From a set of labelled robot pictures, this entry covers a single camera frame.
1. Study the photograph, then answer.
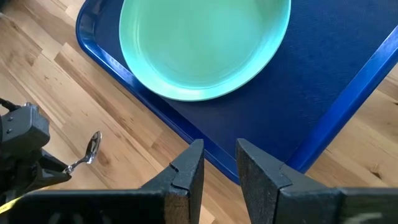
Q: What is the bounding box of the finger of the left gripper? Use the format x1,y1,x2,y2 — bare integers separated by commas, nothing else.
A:
39,148,68,172
27,169,73,193

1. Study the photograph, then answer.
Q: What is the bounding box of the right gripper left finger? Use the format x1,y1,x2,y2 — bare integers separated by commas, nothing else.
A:
6,138,206,224

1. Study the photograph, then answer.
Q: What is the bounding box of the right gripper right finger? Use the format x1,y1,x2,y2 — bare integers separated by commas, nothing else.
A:
235,138,398,224

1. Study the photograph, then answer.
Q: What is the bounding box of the metal spoon with orange handle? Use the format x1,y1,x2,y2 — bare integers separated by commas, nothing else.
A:
63,130,103,175

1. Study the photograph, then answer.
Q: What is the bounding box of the teal round plate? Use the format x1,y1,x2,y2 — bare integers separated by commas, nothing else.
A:
119,0,292,102

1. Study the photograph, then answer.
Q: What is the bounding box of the blue plastic tray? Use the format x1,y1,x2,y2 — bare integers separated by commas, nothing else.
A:
75,0,398,185

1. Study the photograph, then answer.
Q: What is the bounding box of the yellow gripper tag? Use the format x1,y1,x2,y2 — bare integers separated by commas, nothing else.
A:
0,195,23,216

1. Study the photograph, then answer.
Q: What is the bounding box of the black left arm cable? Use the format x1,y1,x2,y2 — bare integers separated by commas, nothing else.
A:
0,97,21,113

